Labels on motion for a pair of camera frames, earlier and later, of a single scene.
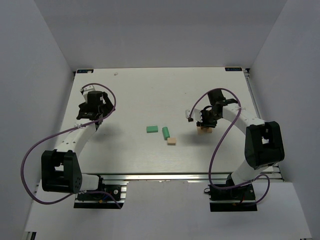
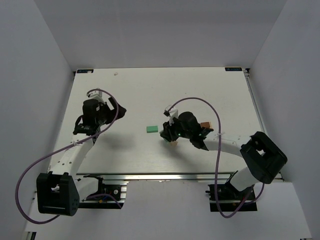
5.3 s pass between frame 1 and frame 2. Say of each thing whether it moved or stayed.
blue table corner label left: stayed
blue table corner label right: stayed
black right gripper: moved
